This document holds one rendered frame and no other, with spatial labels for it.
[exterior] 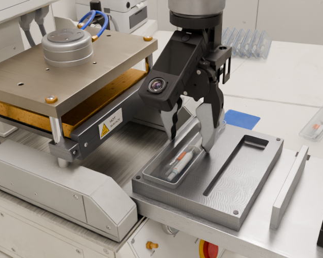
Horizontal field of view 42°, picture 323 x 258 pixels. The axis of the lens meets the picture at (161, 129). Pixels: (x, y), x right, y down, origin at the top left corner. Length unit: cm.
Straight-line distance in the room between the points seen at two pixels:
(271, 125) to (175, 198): 65
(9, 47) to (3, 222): 32
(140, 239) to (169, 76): 25
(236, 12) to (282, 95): 189
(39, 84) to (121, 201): 21
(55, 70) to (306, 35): 266
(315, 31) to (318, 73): 167
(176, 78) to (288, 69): 103
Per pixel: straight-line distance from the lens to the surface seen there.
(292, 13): 314
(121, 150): 77
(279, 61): 158
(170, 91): 51
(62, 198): 62
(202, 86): 58
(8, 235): 81
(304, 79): 147
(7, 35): 82
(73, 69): 66
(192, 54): 54
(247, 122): 119
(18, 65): 70
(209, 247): 77
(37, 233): 73
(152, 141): 79
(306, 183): 66
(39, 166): 65
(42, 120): 66
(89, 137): 62
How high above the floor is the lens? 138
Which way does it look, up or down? 33 degrees down
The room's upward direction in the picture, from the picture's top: 2 degrees counter-clockwise
